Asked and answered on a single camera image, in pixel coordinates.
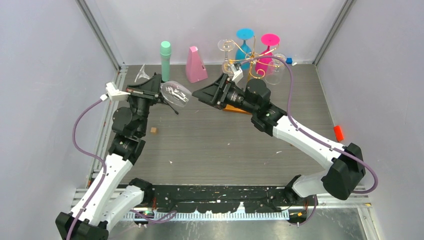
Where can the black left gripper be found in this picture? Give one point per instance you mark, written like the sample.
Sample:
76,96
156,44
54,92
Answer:
153,84

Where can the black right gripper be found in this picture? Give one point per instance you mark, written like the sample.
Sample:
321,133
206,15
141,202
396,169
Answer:
213,94

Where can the clear wine glass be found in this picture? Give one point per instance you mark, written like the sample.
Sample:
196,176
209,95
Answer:
173,92
226,68

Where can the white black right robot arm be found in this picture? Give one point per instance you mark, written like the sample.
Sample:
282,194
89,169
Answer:
341,173

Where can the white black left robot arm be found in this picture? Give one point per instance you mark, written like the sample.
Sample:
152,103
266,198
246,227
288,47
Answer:
94,216

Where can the blue wine glass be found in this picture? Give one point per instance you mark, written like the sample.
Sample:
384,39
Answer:
244,51

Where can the clear flute glass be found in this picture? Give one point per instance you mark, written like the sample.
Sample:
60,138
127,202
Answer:
226,46

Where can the pink wine glass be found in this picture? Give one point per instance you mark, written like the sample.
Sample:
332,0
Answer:
262,64

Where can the clear ribbed tumbler glass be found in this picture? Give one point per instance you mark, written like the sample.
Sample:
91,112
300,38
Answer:
275,71

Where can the black mini tripod stand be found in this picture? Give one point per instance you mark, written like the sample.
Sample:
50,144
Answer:
163,101

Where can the pink metronome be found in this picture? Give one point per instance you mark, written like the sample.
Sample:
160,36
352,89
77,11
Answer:
195,68

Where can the mint green microphone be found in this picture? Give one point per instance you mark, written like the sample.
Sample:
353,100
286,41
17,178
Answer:
165,53

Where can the blue cube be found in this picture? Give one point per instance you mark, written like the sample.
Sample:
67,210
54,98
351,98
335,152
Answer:
289,61

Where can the black base bar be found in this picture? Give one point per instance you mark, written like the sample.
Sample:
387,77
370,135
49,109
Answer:
220,199

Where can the red block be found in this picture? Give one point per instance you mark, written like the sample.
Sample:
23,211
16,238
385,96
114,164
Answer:
338,133

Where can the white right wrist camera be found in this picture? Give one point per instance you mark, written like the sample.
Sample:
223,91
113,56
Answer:
237,71

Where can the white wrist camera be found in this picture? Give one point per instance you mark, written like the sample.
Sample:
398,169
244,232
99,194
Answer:
237,71
113,93

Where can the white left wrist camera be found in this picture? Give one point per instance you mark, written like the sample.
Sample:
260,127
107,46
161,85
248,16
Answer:
113,93

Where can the gold wire wine glass rack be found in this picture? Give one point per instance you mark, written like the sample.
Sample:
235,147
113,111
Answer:
249,63

